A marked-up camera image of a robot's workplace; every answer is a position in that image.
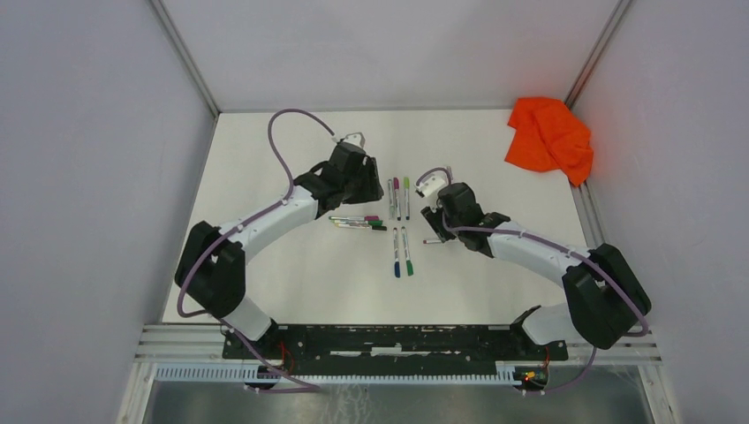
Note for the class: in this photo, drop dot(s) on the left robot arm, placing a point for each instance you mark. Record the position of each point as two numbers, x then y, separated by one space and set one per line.
212 267

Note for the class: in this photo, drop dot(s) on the aluminium frame rail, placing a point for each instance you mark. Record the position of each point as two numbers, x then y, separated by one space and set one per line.
204 343

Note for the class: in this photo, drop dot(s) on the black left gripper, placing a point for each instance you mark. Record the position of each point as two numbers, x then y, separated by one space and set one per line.
372 190

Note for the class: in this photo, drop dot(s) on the orange cloth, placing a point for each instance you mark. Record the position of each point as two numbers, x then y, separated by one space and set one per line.
548 136

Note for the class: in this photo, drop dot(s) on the black capped horizontal marker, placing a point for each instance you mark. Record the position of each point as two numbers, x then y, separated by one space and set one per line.
357 226

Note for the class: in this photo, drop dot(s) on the lime green capped marker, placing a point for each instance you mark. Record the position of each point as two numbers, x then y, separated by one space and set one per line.
406 198

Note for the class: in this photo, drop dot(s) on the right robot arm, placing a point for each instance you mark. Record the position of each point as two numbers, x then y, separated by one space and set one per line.
603 299

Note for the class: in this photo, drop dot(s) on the white slotted cable duct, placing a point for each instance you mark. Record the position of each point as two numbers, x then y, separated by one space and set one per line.
255 373

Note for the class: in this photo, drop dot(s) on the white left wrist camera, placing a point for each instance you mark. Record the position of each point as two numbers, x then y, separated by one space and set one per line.
354 138

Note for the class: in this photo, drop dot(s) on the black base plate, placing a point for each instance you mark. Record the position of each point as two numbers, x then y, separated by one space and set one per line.
307 349

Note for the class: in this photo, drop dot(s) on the magenta capped marker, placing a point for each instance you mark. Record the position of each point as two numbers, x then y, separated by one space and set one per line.
396 192

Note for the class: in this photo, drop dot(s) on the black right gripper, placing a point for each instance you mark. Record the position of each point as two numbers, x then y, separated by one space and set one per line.
434 216

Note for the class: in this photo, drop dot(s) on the blue capped marker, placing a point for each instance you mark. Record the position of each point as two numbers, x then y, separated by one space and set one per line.
395 238

